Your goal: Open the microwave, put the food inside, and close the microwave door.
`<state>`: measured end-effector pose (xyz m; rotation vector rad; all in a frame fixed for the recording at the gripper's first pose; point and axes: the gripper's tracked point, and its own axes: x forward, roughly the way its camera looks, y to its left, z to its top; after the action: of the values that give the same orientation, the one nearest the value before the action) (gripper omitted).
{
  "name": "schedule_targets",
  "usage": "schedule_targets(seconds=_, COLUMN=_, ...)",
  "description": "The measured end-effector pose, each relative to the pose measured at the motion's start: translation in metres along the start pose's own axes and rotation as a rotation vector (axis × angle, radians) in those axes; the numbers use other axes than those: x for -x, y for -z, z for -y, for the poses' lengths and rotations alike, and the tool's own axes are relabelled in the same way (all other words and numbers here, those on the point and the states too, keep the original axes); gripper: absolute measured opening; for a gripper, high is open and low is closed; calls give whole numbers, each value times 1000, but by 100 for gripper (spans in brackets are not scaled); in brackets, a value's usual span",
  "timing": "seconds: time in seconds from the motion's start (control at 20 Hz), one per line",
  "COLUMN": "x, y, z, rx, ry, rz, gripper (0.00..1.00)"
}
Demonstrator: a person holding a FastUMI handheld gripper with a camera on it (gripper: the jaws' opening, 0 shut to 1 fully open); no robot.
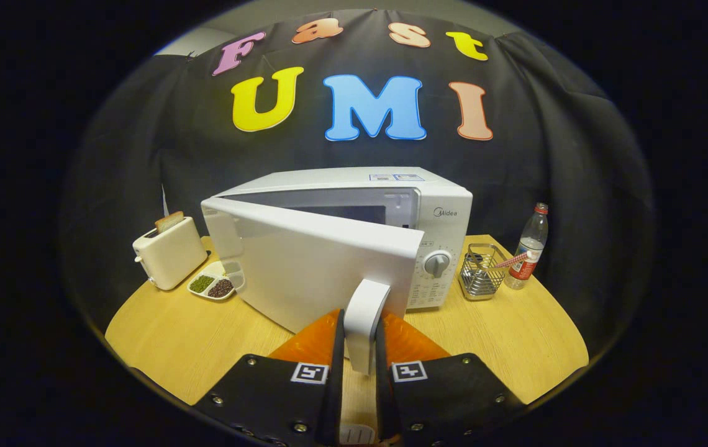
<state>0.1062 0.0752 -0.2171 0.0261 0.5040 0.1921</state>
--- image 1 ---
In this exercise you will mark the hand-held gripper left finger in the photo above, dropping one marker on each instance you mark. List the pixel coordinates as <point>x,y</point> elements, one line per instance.
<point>335,397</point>

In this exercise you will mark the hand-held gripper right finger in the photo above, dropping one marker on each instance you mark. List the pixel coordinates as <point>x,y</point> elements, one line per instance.
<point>385,397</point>

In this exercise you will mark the white toaster oven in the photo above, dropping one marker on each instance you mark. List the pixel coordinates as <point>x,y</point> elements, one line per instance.
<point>310,267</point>

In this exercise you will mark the cream toaster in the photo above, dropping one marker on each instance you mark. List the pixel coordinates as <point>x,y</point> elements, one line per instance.
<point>171,257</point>

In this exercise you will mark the small white dish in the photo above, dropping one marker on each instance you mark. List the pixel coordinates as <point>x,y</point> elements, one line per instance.
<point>359,433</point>

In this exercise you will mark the divided white bean dish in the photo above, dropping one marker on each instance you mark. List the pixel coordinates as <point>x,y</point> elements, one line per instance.
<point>211,287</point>

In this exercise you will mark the pink straw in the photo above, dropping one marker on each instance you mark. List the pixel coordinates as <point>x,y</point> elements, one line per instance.
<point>512,261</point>

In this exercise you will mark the clear plastic water bottle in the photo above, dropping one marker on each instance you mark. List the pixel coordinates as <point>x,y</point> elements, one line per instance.
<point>531,242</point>

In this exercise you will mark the toasted bread slice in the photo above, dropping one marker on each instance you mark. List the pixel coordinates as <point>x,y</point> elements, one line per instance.
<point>169,221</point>

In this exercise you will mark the black backdrop cloth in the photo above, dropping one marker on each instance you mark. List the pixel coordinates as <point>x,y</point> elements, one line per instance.
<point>546,136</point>

